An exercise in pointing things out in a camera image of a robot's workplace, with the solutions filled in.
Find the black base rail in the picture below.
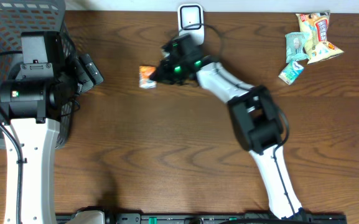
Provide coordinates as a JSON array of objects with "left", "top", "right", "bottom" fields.
[{"left": 106, "top": 212, "right": 347, "bottom": 224}]

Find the white barcode scanner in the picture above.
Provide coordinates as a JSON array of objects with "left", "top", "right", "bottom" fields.
[{"left": 177, "top": 3, "right": 205, "bottom": 45}]

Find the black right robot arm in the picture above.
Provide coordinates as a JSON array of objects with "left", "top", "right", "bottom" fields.
[{"left": 150, "top": 57, "right": 303, "bottom": 220}]

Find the mint green snack pouch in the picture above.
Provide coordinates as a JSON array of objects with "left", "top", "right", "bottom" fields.
[{"left": 285, "top": 32, "right": 310, "bottom": 63}]

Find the dark grey plastic basket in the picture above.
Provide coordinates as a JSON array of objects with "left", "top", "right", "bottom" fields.
[{"left": 0, "top": 0, "right": 78, "bottom": 85}]

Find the yellow white snack bag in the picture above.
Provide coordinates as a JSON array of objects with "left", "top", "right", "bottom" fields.
[{"left": 296, "top": 10, "right": 344, "bottom": 64}]

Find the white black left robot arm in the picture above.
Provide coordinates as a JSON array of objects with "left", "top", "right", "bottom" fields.
[{"left": 0, "top": 31, "right": 104, "bottom": 223}]

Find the green tissue pack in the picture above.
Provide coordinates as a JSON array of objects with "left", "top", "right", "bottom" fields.
[{"left": 278, "top": 60, "right": 304, "bottom": 85}]

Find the orange tissue pack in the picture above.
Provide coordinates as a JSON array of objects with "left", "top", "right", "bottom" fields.
[{"left": 139, "top": 65, "right": 157, "bottom": 89}]

